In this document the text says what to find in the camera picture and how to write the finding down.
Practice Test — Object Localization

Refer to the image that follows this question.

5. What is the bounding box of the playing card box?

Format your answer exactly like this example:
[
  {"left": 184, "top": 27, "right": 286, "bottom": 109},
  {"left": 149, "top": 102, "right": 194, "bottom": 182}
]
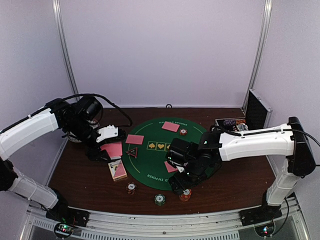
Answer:
[{"left": 108, "top": 159, "right": 128, "bottom": 182}]

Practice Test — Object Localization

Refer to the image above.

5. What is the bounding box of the black triangular all-in button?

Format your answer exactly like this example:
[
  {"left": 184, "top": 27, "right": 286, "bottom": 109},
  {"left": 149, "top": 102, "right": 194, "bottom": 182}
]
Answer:
[{"left": 125, "top": 147, "right": 138, "bottom": 159}]

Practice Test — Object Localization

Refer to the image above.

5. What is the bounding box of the patterned round plate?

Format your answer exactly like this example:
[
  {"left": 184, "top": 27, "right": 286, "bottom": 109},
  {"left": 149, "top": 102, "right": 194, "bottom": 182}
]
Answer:
[{"left": 66, "top": 118, "right": 100, "bottom": 143}]

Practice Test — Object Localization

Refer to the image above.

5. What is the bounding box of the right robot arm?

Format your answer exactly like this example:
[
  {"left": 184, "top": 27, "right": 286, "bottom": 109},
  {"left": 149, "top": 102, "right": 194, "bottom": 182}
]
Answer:
[{"left": 165, "top": 117, "right": 317, "bottom": 221}]

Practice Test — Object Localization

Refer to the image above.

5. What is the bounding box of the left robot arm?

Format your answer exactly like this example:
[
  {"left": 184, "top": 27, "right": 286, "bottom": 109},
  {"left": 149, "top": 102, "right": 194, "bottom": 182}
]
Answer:
[{"left": 0, "top": 93, "right": 126, "bottom": 222}]

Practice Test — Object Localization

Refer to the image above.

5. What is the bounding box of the front aluminium rail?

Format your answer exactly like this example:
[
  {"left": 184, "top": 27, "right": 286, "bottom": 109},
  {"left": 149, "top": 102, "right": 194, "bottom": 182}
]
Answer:
[{"left": 17, "top": 196, "right": 311, "bottom": 240}]

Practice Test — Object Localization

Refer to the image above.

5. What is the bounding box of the dealt card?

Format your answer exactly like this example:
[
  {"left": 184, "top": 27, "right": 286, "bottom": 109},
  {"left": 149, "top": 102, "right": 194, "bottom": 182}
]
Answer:
[
  {"left": 161, "top": 121, "right": 180, "bottom": 133},
  {"left": 164, "top": 161, "right": 178, "bottom": 173},
  {"left": 125, "top": 134, "right": 144, "bottom": 145}
]

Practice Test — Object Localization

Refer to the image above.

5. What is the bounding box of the black 100 chip stack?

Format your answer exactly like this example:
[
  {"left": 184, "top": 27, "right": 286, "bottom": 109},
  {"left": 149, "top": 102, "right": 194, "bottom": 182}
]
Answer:
[{"left": 126, "top": 182, "right": 137, "bottom": 195}]

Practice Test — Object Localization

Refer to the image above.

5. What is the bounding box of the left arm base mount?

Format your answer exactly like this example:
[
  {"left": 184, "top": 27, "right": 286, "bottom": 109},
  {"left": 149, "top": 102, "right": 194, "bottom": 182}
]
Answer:
[{"left": 45, "top": 208, "right": 90, "bottom": 227}]

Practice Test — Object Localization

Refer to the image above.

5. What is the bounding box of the round green poker mat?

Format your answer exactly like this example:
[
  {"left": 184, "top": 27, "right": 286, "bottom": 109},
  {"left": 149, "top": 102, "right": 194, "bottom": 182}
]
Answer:
[{"left": 122, "top": 117, "right": 222, "bottom": 191}]

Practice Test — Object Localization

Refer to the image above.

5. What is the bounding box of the right aluminium frame post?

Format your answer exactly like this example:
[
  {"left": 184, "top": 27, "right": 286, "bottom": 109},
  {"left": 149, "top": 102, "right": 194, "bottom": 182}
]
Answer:
[{"left": 242, "top": 0, "right": 273, "bottom": 113}]

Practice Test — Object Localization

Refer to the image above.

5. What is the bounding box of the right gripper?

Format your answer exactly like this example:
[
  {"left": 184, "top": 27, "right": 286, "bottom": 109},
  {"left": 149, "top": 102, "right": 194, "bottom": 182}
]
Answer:
[{"left": 168, "top": 159, "right": 208, "bottom": 195}]

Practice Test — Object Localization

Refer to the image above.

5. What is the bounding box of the green 20 chip stack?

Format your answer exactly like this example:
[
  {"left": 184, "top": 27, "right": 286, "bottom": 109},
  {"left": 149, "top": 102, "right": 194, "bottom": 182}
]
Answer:
[{"left": 154, "top": 193, "right": 166, "bottom": 206}]

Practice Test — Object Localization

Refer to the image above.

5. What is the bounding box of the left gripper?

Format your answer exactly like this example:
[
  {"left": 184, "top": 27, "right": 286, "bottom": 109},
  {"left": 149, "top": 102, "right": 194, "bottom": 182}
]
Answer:
[{"left": 65, "top": 117, "right": 112, "bottom": 163}]

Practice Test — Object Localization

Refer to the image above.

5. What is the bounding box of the aluminium poker chip case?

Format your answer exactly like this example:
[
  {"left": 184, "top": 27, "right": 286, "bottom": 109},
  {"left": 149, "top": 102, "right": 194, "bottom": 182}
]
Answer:
[{"left": 214, "top": 89, "right": 273, "bottom": 132}]

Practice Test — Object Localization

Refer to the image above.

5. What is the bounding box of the red-backed card deck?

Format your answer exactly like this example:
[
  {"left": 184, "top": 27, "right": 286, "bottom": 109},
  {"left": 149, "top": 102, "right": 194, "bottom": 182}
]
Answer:
[{"left": 100, "top": 142, "right": 123, "bottom": 160}]

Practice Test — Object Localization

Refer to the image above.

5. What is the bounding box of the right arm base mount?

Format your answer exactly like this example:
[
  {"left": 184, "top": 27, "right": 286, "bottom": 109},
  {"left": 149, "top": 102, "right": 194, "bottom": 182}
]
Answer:
[{"left": 239, "top": 206, "right": 283, "bottom": 227}]

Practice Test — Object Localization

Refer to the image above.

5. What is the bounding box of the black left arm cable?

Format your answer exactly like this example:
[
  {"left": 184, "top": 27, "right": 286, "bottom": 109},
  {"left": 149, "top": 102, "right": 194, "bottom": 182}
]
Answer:
[{"left": 62, "top": 92, "right": 133, "bottom": 128}]

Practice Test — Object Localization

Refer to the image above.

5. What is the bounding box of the orange 5 chip stack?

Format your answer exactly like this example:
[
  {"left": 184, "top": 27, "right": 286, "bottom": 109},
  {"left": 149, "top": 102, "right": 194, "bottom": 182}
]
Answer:
[{"left": 179, "top": 188, "right": 192, "bottom": 202}]

